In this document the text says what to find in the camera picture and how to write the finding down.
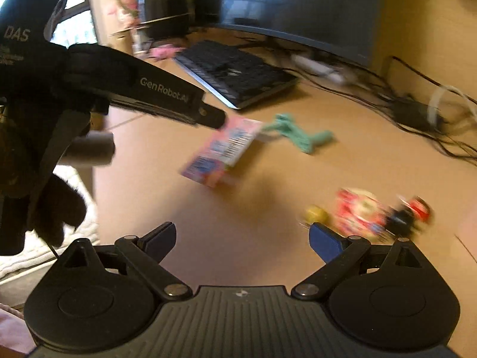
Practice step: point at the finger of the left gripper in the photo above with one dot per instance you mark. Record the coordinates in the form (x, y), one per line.
(210, 116)

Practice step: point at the green plastic crank handle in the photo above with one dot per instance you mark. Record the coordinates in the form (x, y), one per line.
(285, 125)

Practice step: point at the black speaker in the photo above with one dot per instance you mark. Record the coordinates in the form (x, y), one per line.
(164, 19)

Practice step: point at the pink small toy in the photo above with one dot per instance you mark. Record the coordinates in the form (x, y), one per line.
(163, 52)

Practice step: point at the black power adapter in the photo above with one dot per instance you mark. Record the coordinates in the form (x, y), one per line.
(414, 114)

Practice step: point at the black keyboard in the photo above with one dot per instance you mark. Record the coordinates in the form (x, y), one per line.
(239, 79)

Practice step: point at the curved monitor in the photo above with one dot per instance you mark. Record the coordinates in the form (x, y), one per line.
(345, 28)

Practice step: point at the red black doll keychain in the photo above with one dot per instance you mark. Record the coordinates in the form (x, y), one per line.
(408, 217)

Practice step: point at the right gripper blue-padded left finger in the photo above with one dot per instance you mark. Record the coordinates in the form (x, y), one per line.
(142, 257)

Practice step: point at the yellow small toy charm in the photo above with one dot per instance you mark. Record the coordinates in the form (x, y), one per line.
(314, 214)

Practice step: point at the black gloved left hand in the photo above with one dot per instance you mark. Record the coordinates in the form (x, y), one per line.
(58, 205)

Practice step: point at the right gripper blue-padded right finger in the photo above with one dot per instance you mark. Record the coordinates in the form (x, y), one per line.
(342, 255)

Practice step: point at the red toy camera keychain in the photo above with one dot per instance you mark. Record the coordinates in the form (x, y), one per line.
(358, 212)

